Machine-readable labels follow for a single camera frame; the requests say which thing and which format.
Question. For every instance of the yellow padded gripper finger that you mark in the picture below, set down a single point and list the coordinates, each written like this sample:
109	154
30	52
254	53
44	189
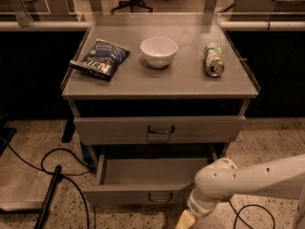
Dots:
186	220

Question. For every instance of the green soda can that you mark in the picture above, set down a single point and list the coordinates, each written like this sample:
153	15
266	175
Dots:
214	60

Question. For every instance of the grey top drawer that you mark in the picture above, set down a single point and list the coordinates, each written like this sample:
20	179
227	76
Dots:
158	129

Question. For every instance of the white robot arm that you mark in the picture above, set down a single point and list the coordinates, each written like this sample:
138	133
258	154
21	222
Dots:
283	178

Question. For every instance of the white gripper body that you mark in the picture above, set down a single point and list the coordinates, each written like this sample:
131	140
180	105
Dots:
197	207

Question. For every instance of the white bowl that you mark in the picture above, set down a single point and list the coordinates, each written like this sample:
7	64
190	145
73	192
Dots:
158	52

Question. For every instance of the grey drawer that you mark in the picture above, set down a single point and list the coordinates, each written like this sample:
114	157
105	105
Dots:
158	129
144	181

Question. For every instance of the black pole on floor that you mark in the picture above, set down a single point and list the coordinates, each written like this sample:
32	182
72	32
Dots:
44	211

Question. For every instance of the grey drawer cabinet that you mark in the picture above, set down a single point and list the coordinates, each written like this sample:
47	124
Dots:
180	89

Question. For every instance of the blue chip bag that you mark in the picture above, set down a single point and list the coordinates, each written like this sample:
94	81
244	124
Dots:
102	60

